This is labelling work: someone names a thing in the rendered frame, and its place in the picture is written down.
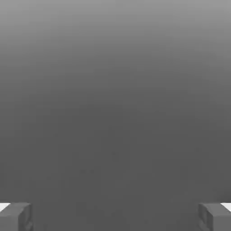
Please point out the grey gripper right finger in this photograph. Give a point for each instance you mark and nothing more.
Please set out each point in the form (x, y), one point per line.
(216, 216)

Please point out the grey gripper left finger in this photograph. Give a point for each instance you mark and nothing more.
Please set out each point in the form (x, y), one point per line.
(14, 216)

